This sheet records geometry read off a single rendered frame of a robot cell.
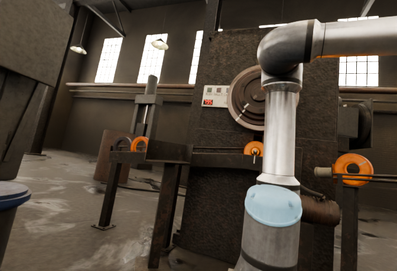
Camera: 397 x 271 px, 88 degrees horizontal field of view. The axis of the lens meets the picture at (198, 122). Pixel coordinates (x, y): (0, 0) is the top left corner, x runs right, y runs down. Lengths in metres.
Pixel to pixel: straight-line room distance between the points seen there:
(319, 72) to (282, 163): 1.18
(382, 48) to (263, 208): 0.40
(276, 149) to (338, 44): 0.28
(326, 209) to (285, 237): 0.79
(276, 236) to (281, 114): 0.31
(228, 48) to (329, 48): 1.36
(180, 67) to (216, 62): 7.54
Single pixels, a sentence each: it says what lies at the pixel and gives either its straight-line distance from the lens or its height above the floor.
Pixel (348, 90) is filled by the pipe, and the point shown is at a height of 3.16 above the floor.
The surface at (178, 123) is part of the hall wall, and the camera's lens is 8.46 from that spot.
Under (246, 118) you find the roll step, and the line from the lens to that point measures 1.42.
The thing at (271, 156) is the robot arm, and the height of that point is 0.69.
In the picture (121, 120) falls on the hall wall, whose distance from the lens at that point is 10.11.
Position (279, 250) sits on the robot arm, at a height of 0.50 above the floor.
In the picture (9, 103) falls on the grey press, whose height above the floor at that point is 0.94.
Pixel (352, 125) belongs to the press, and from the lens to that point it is 5.84.
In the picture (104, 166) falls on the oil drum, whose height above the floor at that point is 0.25.
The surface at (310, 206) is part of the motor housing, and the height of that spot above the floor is 0.49.
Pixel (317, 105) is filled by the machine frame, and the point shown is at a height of 1.12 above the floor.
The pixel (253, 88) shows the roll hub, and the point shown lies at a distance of 1.39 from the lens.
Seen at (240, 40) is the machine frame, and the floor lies 1.65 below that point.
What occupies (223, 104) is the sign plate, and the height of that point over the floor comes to 1.08.
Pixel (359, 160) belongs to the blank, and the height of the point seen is 0.75.
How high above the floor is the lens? 0.66
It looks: 9 degrees up
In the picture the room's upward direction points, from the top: 9 degrees clockwise
